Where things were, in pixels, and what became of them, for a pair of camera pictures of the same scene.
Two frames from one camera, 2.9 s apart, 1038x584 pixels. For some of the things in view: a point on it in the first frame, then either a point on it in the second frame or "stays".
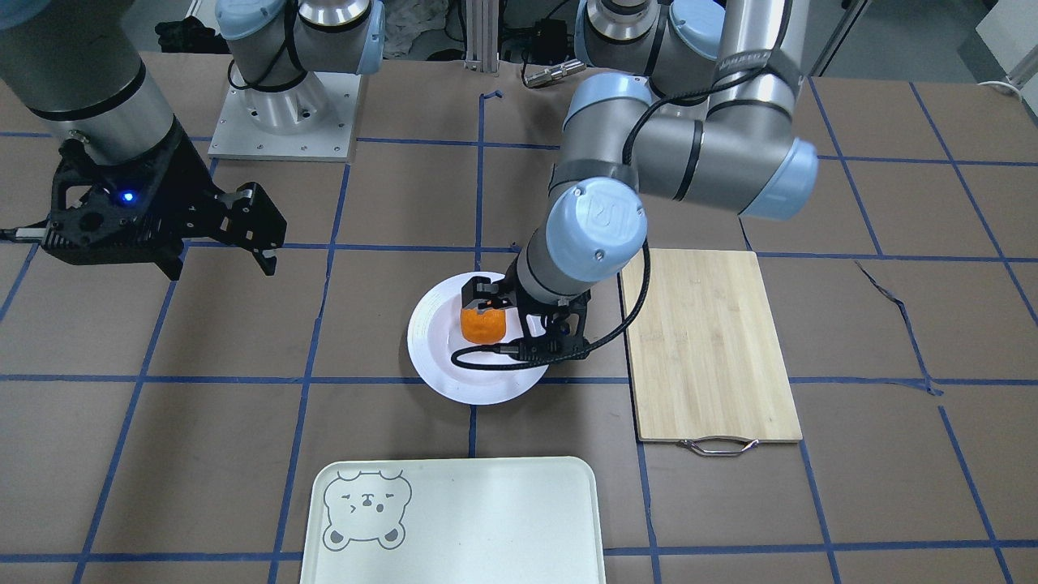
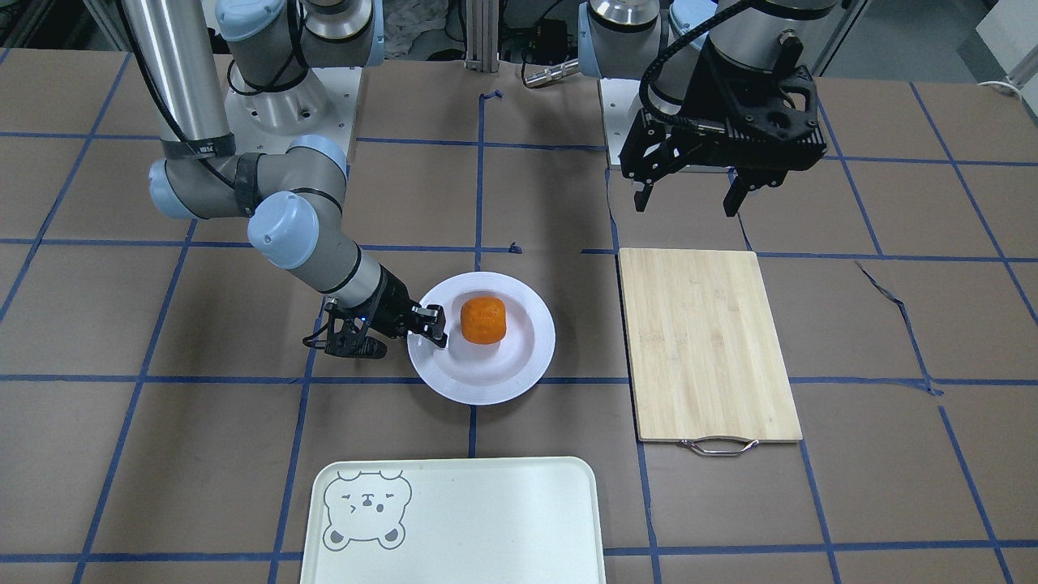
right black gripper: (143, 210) to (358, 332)
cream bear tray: (455, 520) stays
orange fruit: (486, 328) stays
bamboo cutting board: (707, 361) stays
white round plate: (435, 332) stays
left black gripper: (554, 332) to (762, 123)
